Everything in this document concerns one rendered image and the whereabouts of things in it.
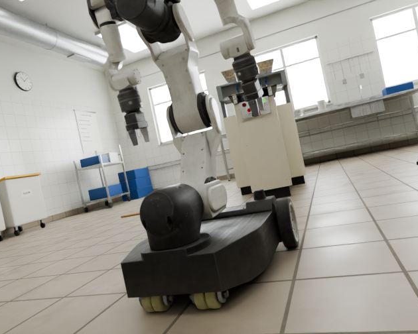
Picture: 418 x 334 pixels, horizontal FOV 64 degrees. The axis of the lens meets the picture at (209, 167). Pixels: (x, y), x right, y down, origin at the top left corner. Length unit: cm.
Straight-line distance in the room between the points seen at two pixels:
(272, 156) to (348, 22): 460
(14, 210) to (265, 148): 337
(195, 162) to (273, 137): 163
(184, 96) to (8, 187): 387
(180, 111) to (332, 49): 577
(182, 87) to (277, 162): 164
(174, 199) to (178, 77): 55
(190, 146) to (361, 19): 602
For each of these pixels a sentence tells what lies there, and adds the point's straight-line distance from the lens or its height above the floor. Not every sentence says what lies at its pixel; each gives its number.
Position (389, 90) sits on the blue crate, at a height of 96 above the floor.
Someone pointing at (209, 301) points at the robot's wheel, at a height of 3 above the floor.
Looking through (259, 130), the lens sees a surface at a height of 58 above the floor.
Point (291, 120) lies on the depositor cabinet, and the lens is 351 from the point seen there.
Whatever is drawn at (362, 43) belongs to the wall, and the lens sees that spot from 695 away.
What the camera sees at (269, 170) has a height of 24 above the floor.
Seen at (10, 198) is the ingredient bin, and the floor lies 49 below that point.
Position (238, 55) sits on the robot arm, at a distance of 126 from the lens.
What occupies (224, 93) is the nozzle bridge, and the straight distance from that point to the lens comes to 365.
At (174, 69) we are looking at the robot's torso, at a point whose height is 77.
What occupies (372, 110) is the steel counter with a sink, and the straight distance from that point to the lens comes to 615.
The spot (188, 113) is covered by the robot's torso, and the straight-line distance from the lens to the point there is 128.
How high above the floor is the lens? 40
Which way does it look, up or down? 1 degrees down
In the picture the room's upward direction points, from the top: 12 degrees counter-clockwise
